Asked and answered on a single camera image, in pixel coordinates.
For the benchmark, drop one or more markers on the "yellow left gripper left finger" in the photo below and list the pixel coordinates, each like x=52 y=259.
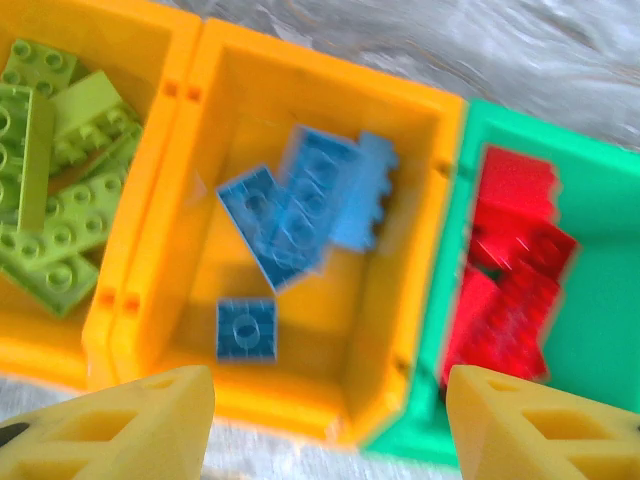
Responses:
x=110 y=430

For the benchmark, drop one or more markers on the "small square blue lego brick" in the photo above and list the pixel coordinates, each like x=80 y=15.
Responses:
x=246 y=330

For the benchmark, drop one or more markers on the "green plastic bin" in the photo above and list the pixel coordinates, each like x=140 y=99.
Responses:
x=600 y=210

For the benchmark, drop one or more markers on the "red lego brick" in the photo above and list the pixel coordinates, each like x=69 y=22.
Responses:
x=515 y=185
x=535 y=247
x=472 y=315
x=520 y=330

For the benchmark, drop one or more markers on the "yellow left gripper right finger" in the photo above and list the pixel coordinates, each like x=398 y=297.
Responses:
x=540 y=435

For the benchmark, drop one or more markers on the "orange plastic bin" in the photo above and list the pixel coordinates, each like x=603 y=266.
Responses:
x=145 y=165
x=240 y=95

